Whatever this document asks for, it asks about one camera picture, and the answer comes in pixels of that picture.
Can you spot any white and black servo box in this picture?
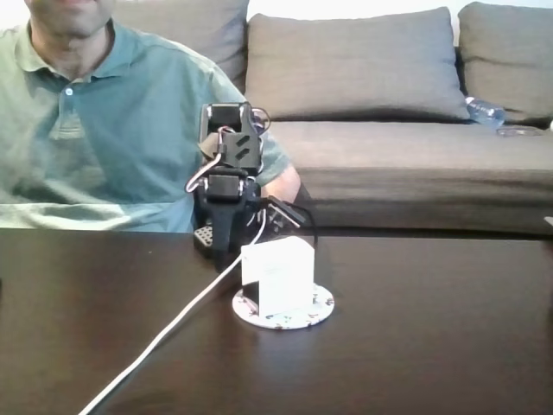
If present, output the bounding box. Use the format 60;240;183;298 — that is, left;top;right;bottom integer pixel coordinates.
240;236;316;318

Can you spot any black perforated table clamp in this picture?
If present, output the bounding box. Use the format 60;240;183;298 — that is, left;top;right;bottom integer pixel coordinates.
192;224;217;259

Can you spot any round cartoon-print coaster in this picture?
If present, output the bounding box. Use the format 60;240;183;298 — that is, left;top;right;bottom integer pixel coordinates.
232;283;336;332

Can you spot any person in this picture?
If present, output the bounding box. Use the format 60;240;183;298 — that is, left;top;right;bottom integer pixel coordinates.
0;0;303;234

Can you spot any grey sofa back cushion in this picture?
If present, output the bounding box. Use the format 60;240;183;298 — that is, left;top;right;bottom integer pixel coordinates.
456;1;553;127
245;5;473;125
110;0;251;94

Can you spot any grey fabric sofa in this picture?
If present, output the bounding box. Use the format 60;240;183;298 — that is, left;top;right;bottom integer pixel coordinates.
110;0;553;239

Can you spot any clear plastic water bottle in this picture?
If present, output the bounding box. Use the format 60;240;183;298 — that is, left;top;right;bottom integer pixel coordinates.
464;95;507;127

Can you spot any clear glass dish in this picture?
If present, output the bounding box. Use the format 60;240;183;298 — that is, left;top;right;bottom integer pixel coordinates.
495;125;542;139

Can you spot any red and white servo wire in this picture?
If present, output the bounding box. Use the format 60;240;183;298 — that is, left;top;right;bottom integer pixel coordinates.
184;127;228;195

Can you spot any white cable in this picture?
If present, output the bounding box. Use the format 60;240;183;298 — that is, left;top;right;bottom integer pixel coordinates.
77;207;267;415

